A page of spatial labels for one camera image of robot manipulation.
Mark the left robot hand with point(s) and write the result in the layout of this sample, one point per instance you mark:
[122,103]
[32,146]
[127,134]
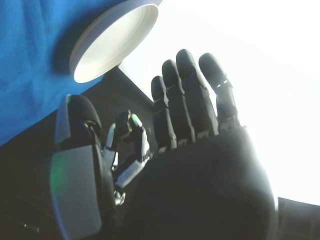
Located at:
[200,187]

